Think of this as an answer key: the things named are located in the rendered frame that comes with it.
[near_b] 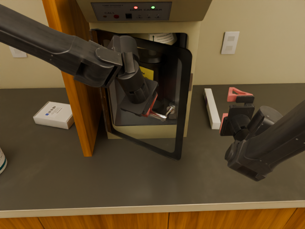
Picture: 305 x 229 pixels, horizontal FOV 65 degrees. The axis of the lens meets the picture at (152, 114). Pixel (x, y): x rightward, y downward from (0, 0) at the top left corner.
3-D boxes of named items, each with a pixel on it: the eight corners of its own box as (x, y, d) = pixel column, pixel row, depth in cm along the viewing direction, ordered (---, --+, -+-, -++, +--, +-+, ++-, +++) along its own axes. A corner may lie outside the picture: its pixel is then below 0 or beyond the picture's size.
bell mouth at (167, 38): (126, 29, 88) (125, 14, 84) (174, 28, 88) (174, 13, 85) (123, 49, 74) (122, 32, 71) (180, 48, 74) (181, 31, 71)
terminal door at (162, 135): (109, 131, 93) (93, 27, 68) (180, 161, 81) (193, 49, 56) (108, 132, 92) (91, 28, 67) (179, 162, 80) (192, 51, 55)
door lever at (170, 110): (146, 104, 73) (146, 97, 71) (174, 114, 69) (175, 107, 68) (137, 114, 69) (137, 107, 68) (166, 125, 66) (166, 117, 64)
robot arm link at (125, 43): (82, 84, 51) (95, 58, 45) (82, 47, 57) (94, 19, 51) (131, 95, 57) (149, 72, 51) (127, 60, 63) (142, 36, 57)
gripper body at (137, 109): (120, 110, 62) (110, 95, 55) (138, 79, 65) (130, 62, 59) (141, 118, 59) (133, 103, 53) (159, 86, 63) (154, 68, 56)
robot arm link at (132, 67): (112, 79, 50) (139, 72, 49) (110, 55, 53) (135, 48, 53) (123, 97, 56) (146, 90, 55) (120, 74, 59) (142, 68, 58)
